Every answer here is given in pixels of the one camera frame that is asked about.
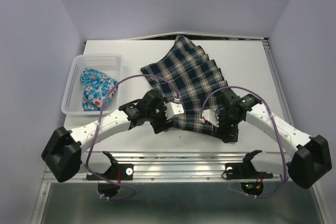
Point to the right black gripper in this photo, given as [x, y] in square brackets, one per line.
[221, 130]

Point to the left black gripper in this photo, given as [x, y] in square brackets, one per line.
[157, 126]

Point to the navy plaid skirt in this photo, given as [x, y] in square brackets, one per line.
[187, 70]

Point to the blue floral skirt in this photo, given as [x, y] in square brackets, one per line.
[96, 86]

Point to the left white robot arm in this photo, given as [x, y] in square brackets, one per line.
[69, 152]

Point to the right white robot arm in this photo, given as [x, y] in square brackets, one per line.
[303, 158]

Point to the white plastic basket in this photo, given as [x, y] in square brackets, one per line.
[110, 64]

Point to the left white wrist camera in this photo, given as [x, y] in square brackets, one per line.
[172, 110]

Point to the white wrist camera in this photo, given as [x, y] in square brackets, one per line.
[172, 110]
[209, 116]

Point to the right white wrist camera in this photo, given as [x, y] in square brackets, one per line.
[209, 116]

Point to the aluminium mounting rail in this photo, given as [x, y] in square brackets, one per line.
[174, 167]

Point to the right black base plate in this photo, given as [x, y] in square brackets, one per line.
[235, 171]

